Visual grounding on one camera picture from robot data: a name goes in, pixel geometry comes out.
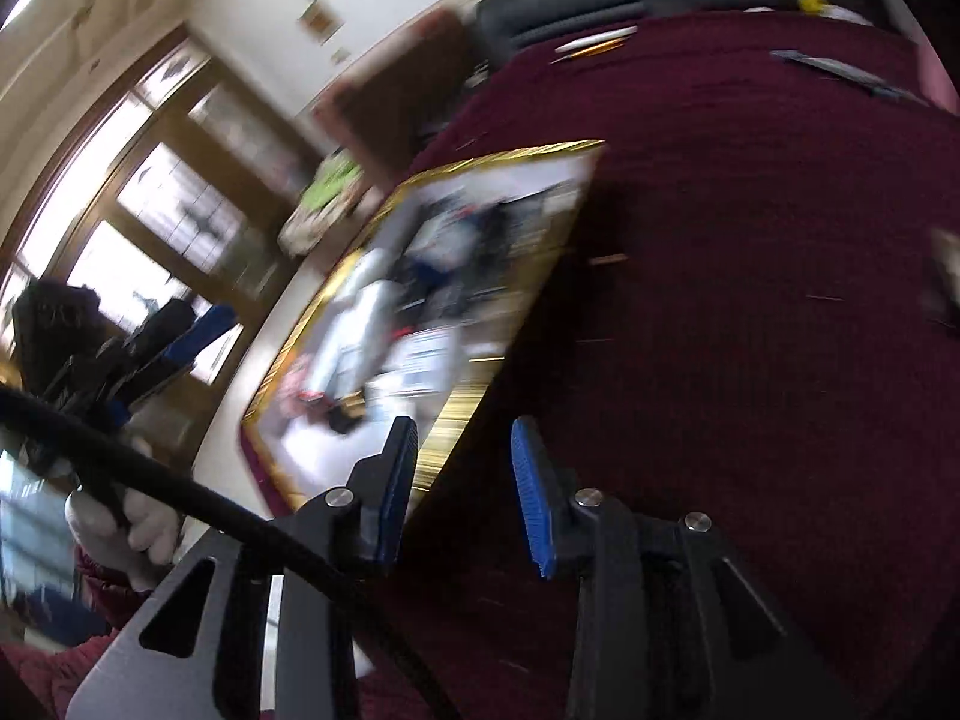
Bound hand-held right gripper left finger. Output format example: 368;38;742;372
64;415;421;720

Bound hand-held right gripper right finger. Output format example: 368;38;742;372
511;415;856;720

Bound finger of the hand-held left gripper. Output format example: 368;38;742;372
112;304;241;422
111;297;199;385

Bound gold-rimmed white tray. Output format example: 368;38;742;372
240;139;607;515

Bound person's left hand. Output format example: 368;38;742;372
64;486;186;592

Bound wooden glass-panel doors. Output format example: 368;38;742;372
0;22;316;391

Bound patterned blanket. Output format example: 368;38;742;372
277;195;361;256

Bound green cloth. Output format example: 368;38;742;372
300;154;361;211

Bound maroon table cloth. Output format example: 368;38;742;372
247;11;960;720

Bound brown armchair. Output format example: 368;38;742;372
311;11;488;181

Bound white pen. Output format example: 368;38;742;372
553;25;640;55

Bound black leather sofa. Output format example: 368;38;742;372
472;0;901;72

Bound dark blue pen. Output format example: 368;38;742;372
771;49;929;107

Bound black cable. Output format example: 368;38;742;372
0;382;462;720

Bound small wall plaque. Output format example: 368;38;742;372
300;4;342;42

